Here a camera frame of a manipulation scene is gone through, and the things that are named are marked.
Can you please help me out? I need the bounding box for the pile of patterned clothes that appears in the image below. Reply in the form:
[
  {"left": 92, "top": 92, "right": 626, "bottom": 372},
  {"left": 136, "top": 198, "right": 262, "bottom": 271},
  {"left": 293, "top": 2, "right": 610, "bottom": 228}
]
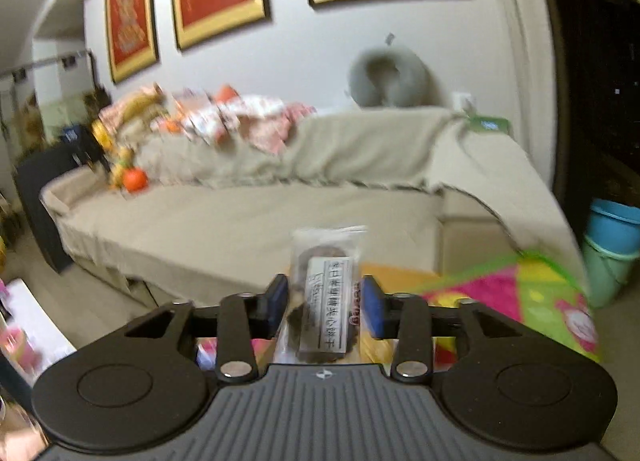
[{"left": 97, "top": 83, "right": 318, "bottom": 152}]

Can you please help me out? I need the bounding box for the beige sofa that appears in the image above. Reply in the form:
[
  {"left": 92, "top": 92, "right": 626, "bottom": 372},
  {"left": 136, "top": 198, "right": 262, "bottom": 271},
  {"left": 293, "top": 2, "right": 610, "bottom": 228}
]
[{"left": 39, "top": 106, "right": 588, "bottom": 314}]

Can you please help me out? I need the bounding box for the blue plastic bucket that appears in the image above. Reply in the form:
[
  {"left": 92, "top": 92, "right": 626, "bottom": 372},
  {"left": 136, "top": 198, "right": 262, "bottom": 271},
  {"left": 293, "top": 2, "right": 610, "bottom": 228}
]
[{"left": 584, "top": 198, "right": 640, "bottom": 262}]

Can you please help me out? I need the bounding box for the small red framed picture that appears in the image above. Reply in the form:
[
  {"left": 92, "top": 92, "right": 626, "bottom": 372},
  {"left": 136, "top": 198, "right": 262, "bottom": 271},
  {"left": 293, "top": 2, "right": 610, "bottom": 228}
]
[{"left": 103, "top": 0, "right": 161, "bottom": 85}]

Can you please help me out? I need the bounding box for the wooden table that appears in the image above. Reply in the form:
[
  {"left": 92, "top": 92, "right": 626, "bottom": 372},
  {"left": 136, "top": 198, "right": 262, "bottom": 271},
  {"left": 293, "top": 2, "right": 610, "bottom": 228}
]
[{"left": 357, "top": 263, "right": 436, "bottom": 287}]

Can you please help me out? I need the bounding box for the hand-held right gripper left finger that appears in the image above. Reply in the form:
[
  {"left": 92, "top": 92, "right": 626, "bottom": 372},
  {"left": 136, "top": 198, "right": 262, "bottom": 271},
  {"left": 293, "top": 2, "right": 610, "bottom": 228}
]
[{"left": 124, "top": 273, "right": 290, "bottom": 383}]

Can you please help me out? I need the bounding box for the colourful play mat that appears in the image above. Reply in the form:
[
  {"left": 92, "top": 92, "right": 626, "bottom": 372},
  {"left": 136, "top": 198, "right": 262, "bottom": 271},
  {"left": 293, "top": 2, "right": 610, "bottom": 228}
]
[{"left": 419, "top": 251, "right": 603, "bottom": 368}]

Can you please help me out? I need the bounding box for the green plastic bucket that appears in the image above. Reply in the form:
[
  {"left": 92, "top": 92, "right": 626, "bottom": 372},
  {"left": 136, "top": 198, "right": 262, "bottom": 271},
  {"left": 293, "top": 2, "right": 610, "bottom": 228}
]
[{"left": 580, "top": 233, "right": 640, "bottom": 309}]

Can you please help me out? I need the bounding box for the white box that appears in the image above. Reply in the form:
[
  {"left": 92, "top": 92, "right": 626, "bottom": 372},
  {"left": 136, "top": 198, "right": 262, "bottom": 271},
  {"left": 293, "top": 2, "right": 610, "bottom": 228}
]
[{"left": 0, "top": 278, "right": 76, "bottom": 372}]

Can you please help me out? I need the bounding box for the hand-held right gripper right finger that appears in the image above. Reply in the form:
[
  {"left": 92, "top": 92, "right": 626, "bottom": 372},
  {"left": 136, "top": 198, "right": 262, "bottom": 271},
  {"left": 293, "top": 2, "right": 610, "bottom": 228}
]
[{"left": 361, "top": 275, "right": 526, "bottom": 382}]

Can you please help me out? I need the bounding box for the black cabinet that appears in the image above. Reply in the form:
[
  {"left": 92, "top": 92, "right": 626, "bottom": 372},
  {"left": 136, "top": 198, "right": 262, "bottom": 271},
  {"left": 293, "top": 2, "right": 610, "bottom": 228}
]
[{"left": 14, "top": 130, "right": 113, "bottom": 274}]

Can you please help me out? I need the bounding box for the clear dark cookie packet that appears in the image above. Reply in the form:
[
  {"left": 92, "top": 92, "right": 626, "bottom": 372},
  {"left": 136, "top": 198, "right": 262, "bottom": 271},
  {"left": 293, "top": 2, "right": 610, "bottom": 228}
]
[{"left": 287, "top": 226, "right": 368, "bottom": 363}]

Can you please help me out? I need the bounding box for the beige sofa cover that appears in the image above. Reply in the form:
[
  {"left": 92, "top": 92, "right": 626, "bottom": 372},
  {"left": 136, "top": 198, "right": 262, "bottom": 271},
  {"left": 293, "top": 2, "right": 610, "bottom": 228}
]
[{"left": 135, "top": 108, "right": 588, "bottom": 292}]

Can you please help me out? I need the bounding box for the orange toy ball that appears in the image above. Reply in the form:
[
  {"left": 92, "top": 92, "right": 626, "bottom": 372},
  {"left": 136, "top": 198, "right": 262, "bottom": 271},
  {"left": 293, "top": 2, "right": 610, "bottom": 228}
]
[{"left": 122, "top": 168, "right": 150, "bottom": 192}]

